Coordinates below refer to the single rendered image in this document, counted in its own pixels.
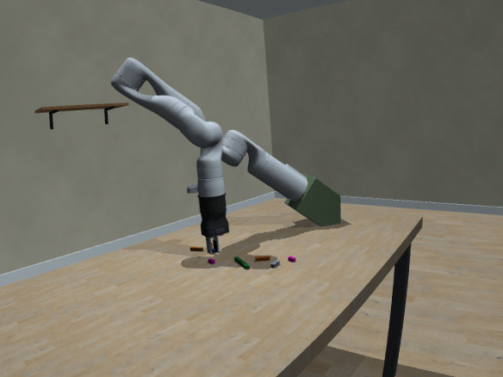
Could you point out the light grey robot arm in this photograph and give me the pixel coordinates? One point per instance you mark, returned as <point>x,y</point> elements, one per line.
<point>184,115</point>

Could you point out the green rod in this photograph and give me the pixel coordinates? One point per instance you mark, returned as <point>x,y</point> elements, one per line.
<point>241,262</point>

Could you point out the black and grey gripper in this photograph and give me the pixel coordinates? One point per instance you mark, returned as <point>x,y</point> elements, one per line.
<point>212,201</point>

